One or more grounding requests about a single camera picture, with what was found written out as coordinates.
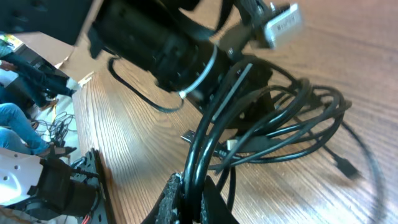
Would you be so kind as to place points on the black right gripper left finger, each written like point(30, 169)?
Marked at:
point(167, 207)

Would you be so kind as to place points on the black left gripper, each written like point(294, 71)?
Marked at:
point(236, 87)

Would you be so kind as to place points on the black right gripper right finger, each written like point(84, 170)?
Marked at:
point(213, 208)

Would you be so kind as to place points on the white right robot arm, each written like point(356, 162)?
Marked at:
point(48, 188)

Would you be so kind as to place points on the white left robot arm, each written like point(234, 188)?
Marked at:
point(156, 36)

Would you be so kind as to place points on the seated person in jeans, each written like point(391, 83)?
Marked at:
point(17, 133)

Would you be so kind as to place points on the cardboard box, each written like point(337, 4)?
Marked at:
point(76, 59)

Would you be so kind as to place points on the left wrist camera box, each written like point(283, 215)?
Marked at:
point(283, 23)

